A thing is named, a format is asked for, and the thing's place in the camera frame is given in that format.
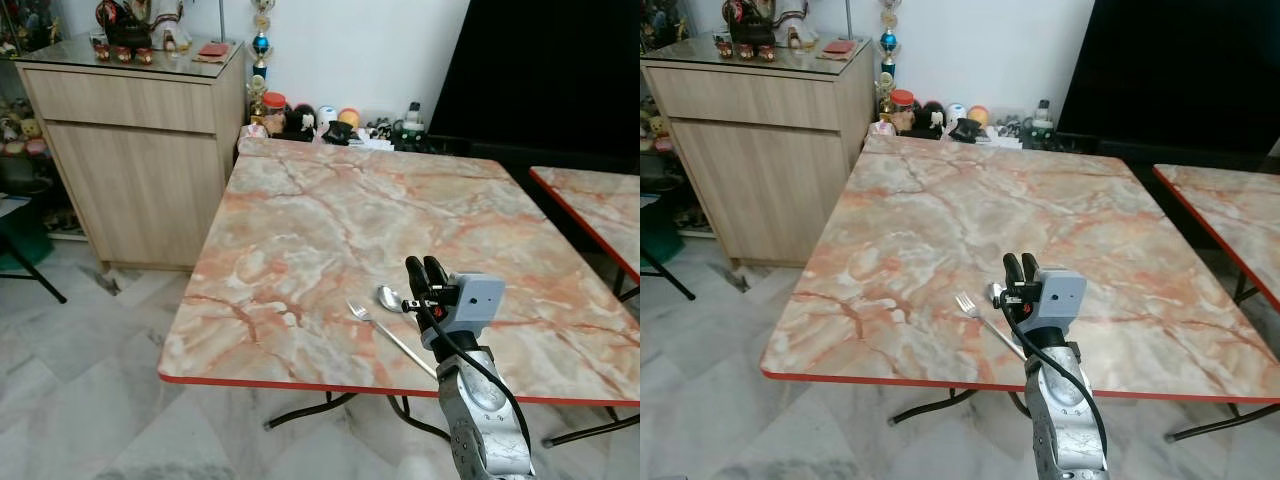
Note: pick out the silver metal fork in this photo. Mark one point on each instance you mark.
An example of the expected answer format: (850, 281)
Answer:
(385, 334)
(985, 324)

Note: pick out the jar with red lid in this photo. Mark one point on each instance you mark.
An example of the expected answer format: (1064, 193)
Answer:
(273, 112)
(902, 108)

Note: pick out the beige teddy bear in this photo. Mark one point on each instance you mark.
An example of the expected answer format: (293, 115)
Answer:
(658, 127)
(31, 129)

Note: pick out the tall blue gold trophy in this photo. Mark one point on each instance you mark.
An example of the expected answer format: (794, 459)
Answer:
(888, 42)
(261, 43)

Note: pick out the black metal stand leg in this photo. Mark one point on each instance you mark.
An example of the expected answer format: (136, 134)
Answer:
(35, 275)
(670, 276)

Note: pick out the silver metal spoon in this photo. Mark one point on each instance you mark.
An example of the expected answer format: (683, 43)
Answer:
(389, 296)
(996, 293)

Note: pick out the dark green bin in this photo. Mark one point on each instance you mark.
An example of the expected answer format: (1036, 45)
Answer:
(655, 232)
(22, 235)

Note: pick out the black round plush toy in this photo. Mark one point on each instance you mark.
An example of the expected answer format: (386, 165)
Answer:
(932, 118)
(300, 122)

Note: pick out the orange ball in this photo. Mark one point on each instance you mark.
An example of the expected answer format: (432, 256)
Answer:
(349, 117)
(978, 115)

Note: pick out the large marble pattern folding table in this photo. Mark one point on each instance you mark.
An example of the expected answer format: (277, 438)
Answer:
(330, 220)
(950, 220)

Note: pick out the large black screen panel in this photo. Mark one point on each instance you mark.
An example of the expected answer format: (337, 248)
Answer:
(1170, 70)
(540, 70)

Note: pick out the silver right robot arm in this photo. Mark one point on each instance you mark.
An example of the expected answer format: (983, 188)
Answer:
(1060, 420)
(482, 420)

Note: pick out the small black hat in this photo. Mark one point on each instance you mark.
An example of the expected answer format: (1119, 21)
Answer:
(338, 133)
(966, 130)

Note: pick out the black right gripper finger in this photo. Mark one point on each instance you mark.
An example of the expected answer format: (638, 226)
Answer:
(415, 274)
(1032, 270)
(1013, 270)
(437, 273)

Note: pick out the small gold trophy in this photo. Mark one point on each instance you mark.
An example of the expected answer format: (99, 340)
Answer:
(885, 95)
(257, 100)

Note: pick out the white round toy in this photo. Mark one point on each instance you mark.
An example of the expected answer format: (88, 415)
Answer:
(326, 113)
(956, 111)

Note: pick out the marble pattern side table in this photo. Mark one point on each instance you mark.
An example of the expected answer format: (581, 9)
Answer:
(600, 205)
(1235, 215)

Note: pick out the small red square box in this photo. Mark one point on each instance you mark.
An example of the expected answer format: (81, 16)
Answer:
(838, 49)
(213, 51)

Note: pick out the dark green bottle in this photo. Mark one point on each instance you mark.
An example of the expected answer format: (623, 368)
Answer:
(1042, 122)
(412, 125)

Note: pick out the light wooden cabinet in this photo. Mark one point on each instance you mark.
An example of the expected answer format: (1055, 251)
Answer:
(770, 170)
(140, 170)

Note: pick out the white robed figurine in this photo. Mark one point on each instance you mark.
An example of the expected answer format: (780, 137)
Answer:
(172, 30)
(797, 30)

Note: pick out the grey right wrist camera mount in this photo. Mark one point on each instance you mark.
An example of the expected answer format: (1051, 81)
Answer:
(481, 297)
(1064, 295)

